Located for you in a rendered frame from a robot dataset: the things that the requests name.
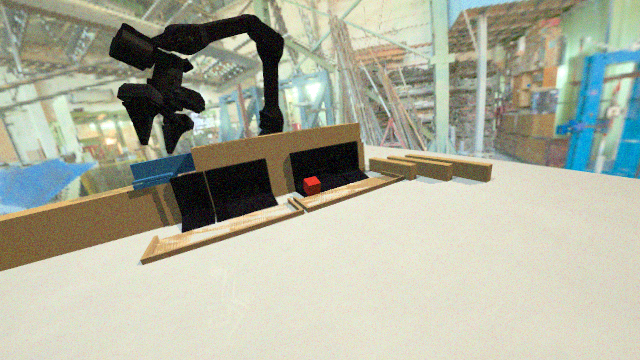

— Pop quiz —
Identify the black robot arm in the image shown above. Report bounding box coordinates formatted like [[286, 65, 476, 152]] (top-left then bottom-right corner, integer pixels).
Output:
[[109, 14, 285, 136]]

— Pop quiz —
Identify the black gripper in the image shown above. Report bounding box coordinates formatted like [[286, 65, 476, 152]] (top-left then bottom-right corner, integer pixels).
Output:
[[117, 73, 194, 154]]

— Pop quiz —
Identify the blue bar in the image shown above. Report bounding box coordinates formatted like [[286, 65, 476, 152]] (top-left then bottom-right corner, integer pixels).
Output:
[[130, 153, 196, 191]]

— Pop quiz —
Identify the red block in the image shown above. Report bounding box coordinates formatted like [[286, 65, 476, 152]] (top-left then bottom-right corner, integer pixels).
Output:
[[304, 176, 321, 196]]

